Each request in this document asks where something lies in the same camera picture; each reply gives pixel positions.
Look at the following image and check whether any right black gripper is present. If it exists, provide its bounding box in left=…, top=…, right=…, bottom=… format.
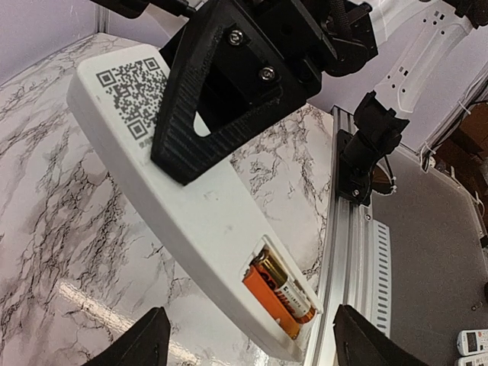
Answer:
left=151, top=0, right=378, bottom=185

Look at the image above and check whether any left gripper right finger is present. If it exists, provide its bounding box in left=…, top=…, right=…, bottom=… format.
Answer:
left=333, top=305, right=419, bottom=366

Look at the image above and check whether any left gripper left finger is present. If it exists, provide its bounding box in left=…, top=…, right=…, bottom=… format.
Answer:
left=83, top=307, right=171, bottom=366

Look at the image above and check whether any orange AA battery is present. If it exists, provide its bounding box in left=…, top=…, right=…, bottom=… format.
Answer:
left=242, top=265, right=301, bottom=339

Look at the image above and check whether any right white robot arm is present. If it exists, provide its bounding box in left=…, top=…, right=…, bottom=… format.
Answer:
left=151, top=1, right=487, bottom=185

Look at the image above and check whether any spare white remote control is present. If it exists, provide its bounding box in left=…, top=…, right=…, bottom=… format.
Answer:
left=457, top=329, right=488, bottom=356

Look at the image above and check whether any front aluminium rail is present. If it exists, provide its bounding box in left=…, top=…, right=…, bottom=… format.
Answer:
left=303, top=106, right=377, bottom=365

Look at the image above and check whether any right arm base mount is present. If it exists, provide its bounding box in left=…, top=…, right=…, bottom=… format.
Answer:
left=337, top=91, right=409, bottom=206

